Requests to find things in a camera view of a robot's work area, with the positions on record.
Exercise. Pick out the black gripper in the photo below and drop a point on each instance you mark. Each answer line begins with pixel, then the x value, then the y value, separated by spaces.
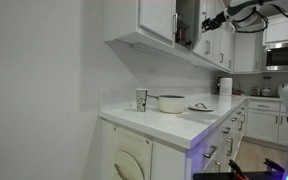
pixel 218 20

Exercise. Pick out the cream pot lid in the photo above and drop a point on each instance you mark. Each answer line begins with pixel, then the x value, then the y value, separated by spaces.
pixel 200 108

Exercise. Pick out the white drawer with wooden sides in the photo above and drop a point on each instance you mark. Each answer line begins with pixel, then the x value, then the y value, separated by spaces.
pixel 220 131

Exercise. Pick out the cream cooking pot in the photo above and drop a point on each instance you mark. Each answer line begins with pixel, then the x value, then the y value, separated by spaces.
pixel 170 106

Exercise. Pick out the white drawer front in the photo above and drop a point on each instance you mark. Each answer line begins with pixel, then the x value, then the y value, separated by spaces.
pixel 197 150
pixel 252 106

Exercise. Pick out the white round door appliance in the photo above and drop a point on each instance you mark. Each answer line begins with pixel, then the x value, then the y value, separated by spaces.
pixel 130 143

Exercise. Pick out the white cylindrical canister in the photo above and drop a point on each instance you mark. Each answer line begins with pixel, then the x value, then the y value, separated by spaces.
pixel 225 86

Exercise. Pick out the brown wicker basket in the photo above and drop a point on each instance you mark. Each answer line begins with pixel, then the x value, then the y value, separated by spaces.
pixel 238 92

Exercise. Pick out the metal toaster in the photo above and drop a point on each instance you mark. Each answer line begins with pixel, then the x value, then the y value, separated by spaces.
pixel 255 91

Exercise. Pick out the steel built-in microwave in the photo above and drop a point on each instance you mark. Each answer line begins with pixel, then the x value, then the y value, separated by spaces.
pixel 284 56

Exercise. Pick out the countertop blender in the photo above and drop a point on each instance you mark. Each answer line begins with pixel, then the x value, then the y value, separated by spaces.
pixel 267 90

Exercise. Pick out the patterned paper cup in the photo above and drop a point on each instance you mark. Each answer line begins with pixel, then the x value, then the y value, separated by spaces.
pixel 141 100

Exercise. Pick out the orange black bar clamp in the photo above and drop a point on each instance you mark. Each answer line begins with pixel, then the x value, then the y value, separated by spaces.
pixel 235 168
pixel 272 165

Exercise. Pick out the black cart table top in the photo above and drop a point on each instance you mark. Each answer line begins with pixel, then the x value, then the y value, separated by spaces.
pixel 217 176

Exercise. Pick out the white corner wall cabinet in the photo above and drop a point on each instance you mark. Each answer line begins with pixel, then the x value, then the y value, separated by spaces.
pixel 247 50

